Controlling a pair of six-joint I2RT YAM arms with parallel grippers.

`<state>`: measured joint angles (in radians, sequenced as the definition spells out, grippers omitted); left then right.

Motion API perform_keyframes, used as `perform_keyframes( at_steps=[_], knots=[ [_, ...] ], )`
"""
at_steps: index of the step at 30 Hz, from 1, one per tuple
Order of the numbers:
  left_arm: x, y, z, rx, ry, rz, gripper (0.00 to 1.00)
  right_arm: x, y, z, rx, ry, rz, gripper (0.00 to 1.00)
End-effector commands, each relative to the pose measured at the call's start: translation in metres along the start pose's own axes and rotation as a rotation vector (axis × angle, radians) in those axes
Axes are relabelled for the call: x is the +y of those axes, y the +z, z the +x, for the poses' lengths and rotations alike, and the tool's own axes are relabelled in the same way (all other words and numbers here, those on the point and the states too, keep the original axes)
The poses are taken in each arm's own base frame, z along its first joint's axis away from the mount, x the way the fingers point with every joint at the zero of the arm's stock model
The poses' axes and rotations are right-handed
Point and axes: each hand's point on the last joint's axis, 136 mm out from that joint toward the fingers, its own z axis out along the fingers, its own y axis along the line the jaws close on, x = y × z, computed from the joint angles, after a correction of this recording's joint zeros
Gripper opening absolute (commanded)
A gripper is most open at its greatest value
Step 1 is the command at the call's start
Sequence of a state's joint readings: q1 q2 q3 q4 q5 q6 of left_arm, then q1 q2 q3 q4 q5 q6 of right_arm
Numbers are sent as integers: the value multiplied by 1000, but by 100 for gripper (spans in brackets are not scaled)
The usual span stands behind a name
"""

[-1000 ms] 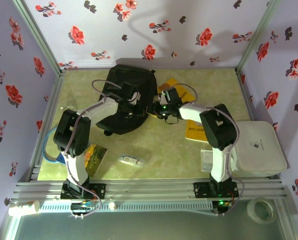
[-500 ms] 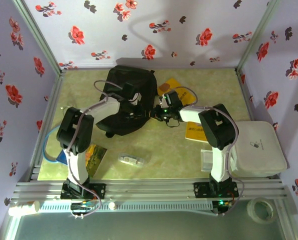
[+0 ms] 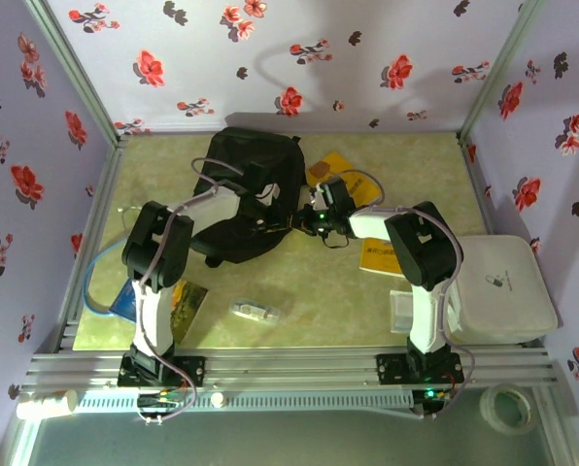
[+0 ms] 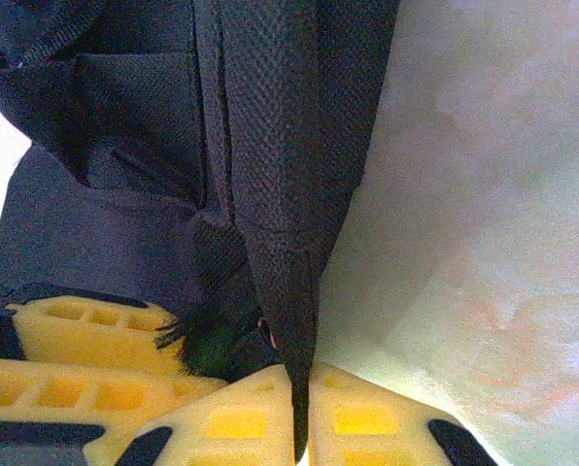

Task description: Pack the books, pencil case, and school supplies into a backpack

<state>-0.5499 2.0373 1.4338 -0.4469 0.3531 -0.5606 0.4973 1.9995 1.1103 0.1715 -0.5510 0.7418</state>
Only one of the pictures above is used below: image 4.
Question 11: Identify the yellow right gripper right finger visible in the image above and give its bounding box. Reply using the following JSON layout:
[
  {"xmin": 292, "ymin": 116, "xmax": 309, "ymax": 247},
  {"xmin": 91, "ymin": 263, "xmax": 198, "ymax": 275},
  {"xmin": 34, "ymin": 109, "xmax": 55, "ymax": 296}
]
[{"xmin": 307, "ymin": 360, "xmax": 508, "ymax": 466}]

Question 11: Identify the black fabric backpack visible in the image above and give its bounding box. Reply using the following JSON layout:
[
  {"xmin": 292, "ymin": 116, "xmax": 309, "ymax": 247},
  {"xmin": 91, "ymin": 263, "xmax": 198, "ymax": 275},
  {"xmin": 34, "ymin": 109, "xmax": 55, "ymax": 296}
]
[{"xmin": 0, "ymin": 0, "xmax": 402, "ymax": 466}]

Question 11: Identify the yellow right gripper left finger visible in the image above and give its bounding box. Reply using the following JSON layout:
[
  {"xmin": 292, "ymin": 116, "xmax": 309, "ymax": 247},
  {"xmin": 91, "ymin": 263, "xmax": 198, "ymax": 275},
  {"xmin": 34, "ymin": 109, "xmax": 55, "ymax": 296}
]
[{"xmin": 82, "ymin": 364, "xmax": 296, "ymax": 466}]

